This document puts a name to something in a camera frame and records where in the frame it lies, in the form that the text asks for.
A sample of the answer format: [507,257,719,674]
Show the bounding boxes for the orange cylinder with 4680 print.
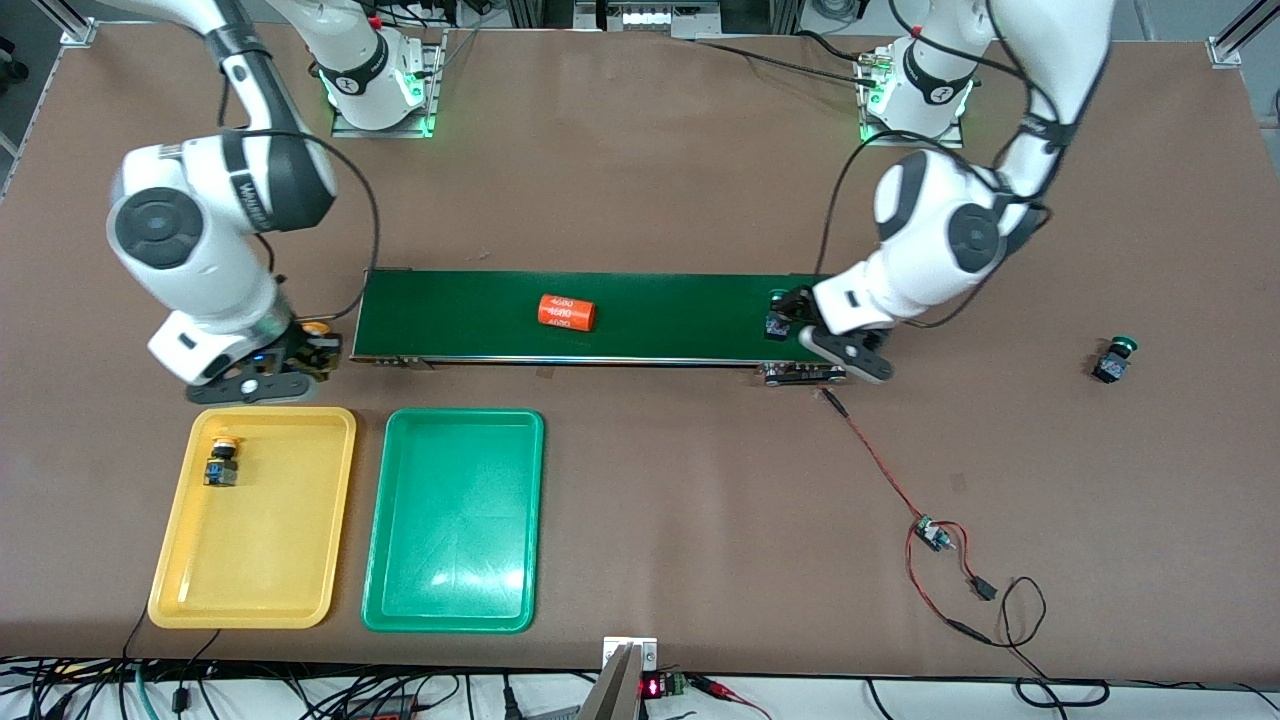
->
[538,294,598,332]

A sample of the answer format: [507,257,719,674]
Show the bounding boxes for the green conveyor belt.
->
[350,268,849,387]

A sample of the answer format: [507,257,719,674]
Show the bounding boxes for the yellow plastic tray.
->
[147,405,358,631]

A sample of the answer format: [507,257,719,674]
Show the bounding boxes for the green plastic tray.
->
[361,408,546,635]

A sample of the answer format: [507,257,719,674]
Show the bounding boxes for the aluminium corner profile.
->
[1208,0,1280,69]
[40,0,101,49]

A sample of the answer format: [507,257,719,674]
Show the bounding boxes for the red clip lead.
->
[690,675,773,720]

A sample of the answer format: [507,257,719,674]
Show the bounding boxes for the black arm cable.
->
[215,60,381,323]
[815,0,1051,331]

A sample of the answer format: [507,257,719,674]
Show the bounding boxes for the red and black wire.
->
[820,386,999,646]

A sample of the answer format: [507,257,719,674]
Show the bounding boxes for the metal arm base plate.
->
[858,45,966,149]
[330,28,443,139]

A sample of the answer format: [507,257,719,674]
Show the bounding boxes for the black power cable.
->
[690,30,886,91]

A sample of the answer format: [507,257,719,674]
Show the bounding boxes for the dark frame with white light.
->
[505,0,801,41]

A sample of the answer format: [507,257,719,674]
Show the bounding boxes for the tangled floor cable bundle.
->
[0,628,601,720]

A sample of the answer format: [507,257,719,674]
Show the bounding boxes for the thin black looped cable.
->
[995,575,1111,709]

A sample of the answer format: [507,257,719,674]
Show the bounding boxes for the grey metal camera mount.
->
[575,636,661,720]

